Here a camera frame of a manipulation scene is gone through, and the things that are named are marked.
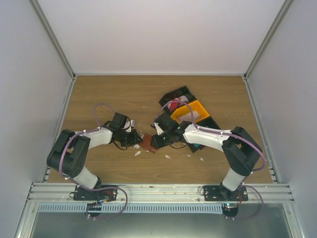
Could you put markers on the red white card stack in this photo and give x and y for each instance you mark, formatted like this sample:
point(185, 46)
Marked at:
point(175, 103)

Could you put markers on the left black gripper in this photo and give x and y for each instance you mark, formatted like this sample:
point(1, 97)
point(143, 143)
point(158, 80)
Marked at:
point(134, 141)

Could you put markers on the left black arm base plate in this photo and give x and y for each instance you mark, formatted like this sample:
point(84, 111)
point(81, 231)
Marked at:
point(95, 198)

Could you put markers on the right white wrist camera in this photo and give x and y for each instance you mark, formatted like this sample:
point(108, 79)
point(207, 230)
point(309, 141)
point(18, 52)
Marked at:
point(158, 129)

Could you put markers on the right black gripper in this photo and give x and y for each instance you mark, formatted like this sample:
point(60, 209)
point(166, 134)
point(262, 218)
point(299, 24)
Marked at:
point(157, 143)

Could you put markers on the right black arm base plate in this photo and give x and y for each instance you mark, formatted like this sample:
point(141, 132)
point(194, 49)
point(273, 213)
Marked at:
point(230, 200)

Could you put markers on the grey slotted cable duct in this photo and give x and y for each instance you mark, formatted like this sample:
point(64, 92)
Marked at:
point(133, 208)

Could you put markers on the black three-slot card tray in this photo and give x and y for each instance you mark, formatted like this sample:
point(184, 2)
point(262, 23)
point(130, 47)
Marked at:
point(165, 121)

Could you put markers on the orange card bin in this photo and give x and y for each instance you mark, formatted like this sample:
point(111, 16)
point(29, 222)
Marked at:
point(194, 106)

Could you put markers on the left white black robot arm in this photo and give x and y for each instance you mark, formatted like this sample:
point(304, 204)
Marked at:
point(68, 154)

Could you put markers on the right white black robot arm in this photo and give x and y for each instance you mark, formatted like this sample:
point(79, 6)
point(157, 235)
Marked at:
point(240, 149)

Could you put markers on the white patterned card stack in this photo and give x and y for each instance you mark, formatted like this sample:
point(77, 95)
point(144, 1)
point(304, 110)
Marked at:
point(188, 117)

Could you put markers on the aluminium mounting rail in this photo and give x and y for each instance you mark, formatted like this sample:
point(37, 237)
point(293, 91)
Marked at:
point(164, 193)

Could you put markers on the brown leather card holder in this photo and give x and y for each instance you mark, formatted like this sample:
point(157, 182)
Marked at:
point(146, 143)

